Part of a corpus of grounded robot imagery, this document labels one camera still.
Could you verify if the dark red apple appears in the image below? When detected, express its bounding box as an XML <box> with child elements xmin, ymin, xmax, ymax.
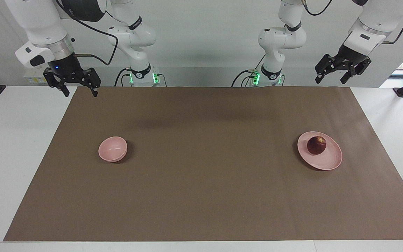
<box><xmin>307</xmin><ymin>136</ymin><xmax>327</xmax><ymax>155</ymax></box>

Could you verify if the pink bowl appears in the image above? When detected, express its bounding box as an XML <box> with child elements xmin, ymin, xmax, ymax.
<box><xmin>98</xmin><ymin>136</ymin><xmax>128</xmax><ymax>163</ymax></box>

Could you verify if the pink plate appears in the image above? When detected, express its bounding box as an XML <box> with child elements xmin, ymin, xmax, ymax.
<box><xmin>297</xmin><ymin>131</ymin><xmax>343</xmax><ymax>171</ymax></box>

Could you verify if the brown table mat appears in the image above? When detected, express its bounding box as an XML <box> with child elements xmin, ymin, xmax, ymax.
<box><xmin>3</xmin><ymin>86</ymin><xmax>403</xmax><ymax>242</ymax></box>

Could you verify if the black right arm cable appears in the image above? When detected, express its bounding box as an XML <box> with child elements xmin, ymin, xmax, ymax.
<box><xmin>55</xmin><ymin>0</ymin><xmax>119</xmax><ymax>66</ymax></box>

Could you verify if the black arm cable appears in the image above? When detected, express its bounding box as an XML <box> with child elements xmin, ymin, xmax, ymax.
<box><xmin>55</xmin><ymin>0</ymin><xmax>119</xmax><ymax>66</ymax></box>
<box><xmin>301</xmin><ymin>0</ymin><xmax>403</xmax><ymax>45</ymax></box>

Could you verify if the black base cable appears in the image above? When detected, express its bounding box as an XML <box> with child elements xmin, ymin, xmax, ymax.
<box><xmin>114</xmin><ymin>68</ymin><xmax>132</xmax><ymax>87</ymax></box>
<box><xmin>231</xmin><ymin>54</ymin><xmax>267</xmax><ymax>87</ymax></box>

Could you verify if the white wall socket box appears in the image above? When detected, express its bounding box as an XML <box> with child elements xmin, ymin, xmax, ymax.
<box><xmin>24</xmin><ymin>67</ymin><xmax>50</xmax><ymax>85</ymax></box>

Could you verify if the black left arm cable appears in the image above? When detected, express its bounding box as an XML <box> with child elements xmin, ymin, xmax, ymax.
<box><xmin>301</xmin><ymin>0</ymin><xmax>403</xmax><ymax>45</ymax></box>

